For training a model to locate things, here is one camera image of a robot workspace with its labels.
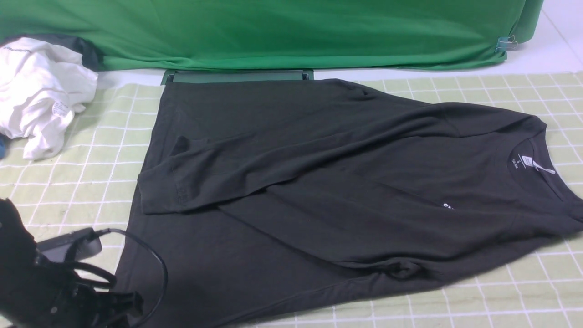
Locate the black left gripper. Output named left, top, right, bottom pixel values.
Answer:
left=1, top=199, right=144, bottom=328

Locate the dark gray long-sleeve shirt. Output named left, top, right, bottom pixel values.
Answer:
left=128, top=79, right=582, bottom=328

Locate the crumpled white shirt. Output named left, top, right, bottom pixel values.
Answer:
left=0, top=37, right=98, bottom=160

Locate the dark cloth behind white shirt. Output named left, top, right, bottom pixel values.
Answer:
left=1, top=33, right=103, bottom=72

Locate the green checkered table mat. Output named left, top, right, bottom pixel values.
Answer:
left=0, top=72, right=583, bottom=328

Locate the green backdrop cloth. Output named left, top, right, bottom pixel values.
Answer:
left=0, top=0, right=543, bottom=71

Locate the blue binder clip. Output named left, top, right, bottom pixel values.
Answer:
left=494, top=35, right=519, bottom=53

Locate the gray wrist camera box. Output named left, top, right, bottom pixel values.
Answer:
left=36, top=228, right=102, bottom=263

